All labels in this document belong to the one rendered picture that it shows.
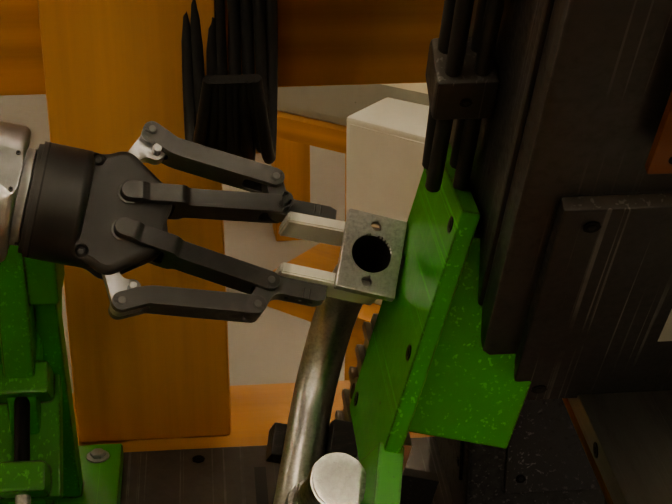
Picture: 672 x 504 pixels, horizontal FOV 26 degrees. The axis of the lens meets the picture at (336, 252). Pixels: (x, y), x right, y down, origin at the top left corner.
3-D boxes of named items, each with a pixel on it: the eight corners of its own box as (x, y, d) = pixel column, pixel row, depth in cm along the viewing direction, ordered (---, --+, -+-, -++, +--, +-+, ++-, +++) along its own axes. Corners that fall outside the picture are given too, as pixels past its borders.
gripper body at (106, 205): (13, 240, 88) (165, 269, 90) (40, 113, 91) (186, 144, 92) (8, 276, 95) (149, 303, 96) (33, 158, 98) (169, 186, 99)
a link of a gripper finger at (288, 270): (281, 261, 94) (279, 271, 94) (384, 282, 95) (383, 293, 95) (272, 274, 97) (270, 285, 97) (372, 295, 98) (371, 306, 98)
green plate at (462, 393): (487, 524, 94) (593, 238, 86) (364, 503, 93) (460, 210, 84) (458, 427, 104) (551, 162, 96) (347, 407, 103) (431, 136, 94)
